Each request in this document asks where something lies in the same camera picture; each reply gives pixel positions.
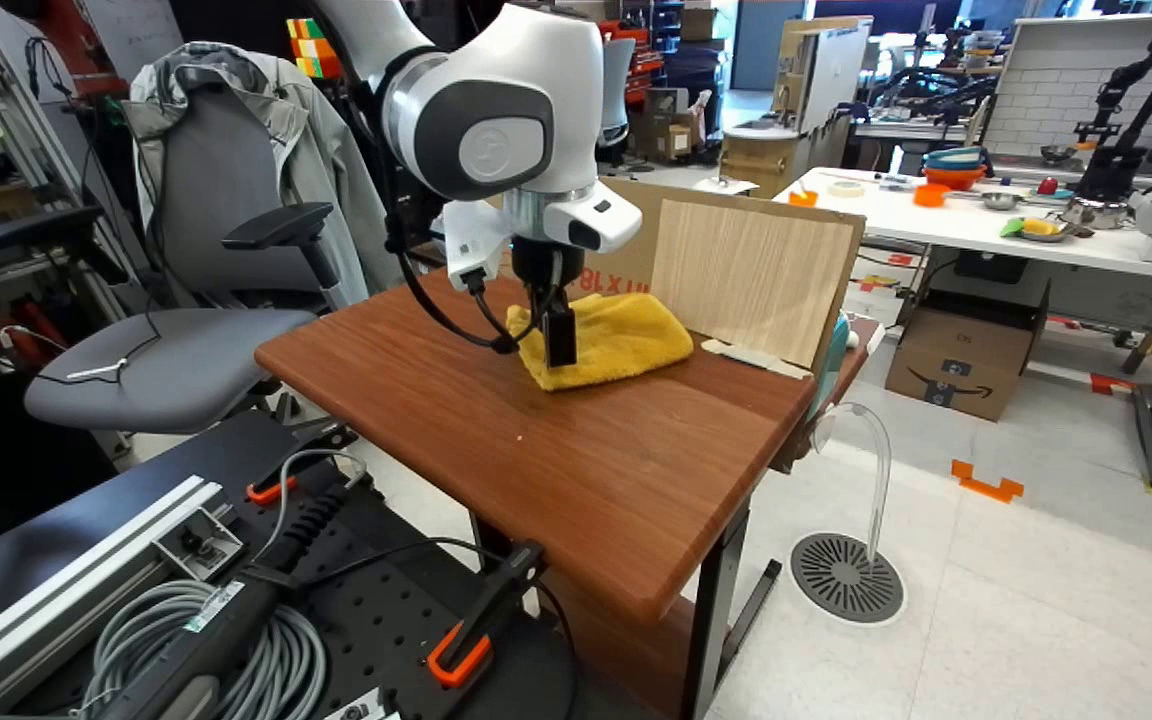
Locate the white wrist camera unit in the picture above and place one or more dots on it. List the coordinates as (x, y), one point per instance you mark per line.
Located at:
(602, 214)

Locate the black under-table drawer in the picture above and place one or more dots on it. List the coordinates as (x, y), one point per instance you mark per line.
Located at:
(991, 272)

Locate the orange floor bracket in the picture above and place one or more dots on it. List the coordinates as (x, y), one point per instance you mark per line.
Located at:
(987, 483)

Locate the colourful puzzle cube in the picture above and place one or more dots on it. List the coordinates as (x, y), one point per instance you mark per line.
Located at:
(314, 44)

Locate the short aluminium rail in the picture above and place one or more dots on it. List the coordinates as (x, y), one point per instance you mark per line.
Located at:
(364, 705)

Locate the blue and orange bowls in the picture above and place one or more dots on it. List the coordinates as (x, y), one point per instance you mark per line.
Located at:
(956, 167)

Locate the long aluminium rail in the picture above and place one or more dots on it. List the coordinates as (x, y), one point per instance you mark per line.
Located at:
(70, 582)

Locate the stack of cardboard boxes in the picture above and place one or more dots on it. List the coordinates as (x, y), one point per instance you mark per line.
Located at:
(762, 153)

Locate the light wood base strip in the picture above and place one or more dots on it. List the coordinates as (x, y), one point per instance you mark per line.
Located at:
(753, 358)

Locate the upright cardboard board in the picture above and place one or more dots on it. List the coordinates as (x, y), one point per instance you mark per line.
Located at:
(822, 75)

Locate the cardboard box with drone print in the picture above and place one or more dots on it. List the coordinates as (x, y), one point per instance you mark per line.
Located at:
(960, 353)

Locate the green and yellow toy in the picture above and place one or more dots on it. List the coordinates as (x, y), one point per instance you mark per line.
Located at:
(1036, 225)

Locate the grey office chair with jacket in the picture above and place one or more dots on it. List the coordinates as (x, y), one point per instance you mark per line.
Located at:
(201, 363)

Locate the light wood panel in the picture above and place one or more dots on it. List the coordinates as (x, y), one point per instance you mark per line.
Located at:
(749, 272)

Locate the small orange block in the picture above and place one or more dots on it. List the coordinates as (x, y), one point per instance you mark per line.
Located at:
(930, 197)
(800, 201)

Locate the black background robot arm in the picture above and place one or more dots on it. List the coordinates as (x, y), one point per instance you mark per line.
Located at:
(1119, 167)

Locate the white gooseneck stand round base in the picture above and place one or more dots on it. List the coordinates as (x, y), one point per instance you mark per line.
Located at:
(846, 579)

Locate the light grey office chair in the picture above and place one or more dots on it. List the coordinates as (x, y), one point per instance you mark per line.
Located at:
(616, 94)

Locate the brown wooden desk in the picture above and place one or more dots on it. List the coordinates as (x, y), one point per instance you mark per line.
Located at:
(576, 452)

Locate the small orange floor object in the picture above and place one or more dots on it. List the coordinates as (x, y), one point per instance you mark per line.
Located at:
(1110, 387)

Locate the white perforated board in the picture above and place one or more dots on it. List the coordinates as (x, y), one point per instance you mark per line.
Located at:
(1040, 94)

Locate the grey metal stand pole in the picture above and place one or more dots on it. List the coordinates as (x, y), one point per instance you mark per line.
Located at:
(19, 122)

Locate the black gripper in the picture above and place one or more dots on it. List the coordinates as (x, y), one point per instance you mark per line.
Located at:
(543, 269)

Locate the white work table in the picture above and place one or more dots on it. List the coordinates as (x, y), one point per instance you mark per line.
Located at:
(979, 228)

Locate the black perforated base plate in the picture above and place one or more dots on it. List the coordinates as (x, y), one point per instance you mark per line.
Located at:
(390, 585)

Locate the teal plastic object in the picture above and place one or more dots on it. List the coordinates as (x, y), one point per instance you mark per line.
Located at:
(836, 353)

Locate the yellow towel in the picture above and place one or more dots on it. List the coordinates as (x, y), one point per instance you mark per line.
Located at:
(631, 343)

